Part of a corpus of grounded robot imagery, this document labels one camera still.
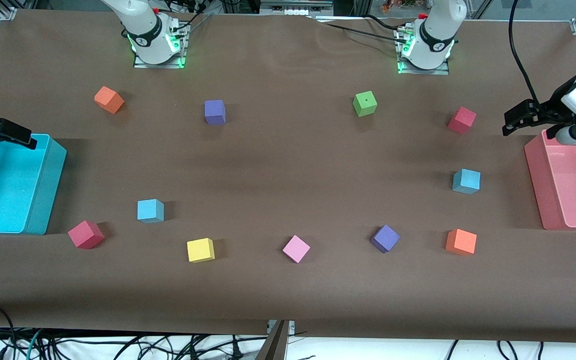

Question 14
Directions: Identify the light blue foam block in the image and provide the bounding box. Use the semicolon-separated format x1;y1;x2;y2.
452;168;482;195
137;199;165;224

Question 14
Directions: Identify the cyan plastic bin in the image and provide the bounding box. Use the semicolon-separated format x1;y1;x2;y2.
0;133;68;236

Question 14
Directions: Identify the red foam block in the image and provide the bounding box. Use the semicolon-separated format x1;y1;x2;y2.
447;106;477;135
67;220;105;250

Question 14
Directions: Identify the pink plastic bin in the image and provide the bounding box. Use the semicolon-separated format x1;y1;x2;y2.
524;129;576;231

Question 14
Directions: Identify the orange foam block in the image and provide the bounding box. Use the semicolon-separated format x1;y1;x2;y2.
445;228;478;256
94;86;125;115

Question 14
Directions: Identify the green foam block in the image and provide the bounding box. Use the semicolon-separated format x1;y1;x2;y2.
352;90;378;118

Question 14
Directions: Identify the purple foam block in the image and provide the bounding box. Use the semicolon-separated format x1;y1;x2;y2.
204;99;227;126
370;224;401;254

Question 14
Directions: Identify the yellow foam block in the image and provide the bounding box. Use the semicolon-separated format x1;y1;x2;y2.
186;237;216;264

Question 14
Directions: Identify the pink foam block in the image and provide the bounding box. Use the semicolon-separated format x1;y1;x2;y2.
282;234;311;264

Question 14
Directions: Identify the brown table cover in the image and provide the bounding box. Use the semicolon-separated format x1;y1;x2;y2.
0;9;576;345

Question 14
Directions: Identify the aluminium profile bar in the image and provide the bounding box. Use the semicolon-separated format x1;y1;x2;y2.
255;320;290;360

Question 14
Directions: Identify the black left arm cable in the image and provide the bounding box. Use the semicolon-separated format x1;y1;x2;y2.
507;0;539;103

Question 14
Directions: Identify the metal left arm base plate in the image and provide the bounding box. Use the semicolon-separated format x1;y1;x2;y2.
397;27;450;76

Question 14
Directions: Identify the black base cable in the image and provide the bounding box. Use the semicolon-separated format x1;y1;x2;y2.
313;15;405;38

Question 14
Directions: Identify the teal cable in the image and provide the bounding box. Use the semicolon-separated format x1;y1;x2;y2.
24;328;45;360

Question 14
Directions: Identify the silver metal rail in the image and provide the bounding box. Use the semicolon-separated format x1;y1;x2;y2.
260;0;334;16

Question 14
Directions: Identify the silver table edge bracket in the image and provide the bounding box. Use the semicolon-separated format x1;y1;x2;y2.
266;320;296;335

